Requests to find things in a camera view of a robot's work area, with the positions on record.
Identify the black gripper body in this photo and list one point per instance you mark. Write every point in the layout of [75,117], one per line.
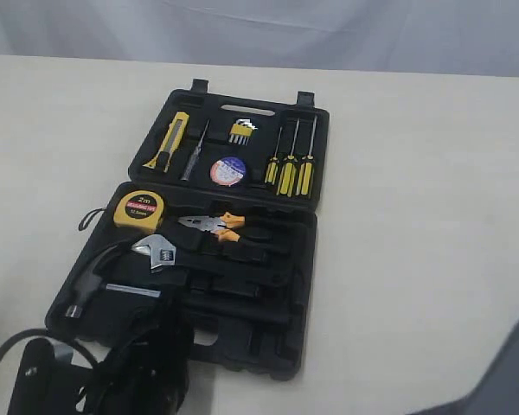
[146,371]

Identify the yellow black utility knife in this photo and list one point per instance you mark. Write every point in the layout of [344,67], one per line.
[170,143]

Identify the yellow tape measure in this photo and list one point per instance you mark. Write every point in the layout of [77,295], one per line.
[140,209]

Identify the left yellow black screwdriver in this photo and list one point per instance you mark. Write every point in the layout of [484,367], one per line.
[273,163]

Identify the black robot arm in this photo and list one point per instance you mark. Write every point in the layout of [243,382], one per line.
[496,393]

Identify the orange black combination pliers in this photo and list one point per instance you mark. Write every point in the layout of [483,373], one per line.
[245,230]

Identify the claw hammer black handle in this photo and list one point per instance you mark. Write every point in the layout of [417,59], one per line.
[119,268]

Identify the clear handle tester screwdriver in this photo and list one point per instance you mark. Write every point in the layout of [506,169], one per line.
[195,155]

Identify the right yellow black screwdriver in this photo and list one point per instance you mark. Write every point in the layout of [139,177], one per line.
[307,165]

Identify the yellow hex key set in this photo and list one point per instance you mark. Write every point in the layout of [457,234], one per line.
[241,132]

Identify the yellow black screwdriver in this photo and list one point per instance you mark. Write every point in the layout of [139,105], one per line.
[273,163]
[289,167]
[307,165]

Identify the chrome adjustable wrench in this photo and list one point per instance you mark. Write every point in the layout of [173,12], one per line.
[163,253]

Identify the black electrical tape roll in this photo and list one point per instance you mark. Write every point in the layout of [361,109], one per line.
[228,171]

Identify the black plastic tool case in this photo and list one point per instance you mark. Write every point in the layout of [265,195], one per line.
[240,344]

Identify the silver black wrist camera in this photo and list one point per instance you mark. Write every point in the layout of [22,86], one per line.
[47,382]

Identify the middle yellow black screwdriver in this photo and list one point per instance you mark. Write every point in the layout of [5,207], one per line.
[289,167]

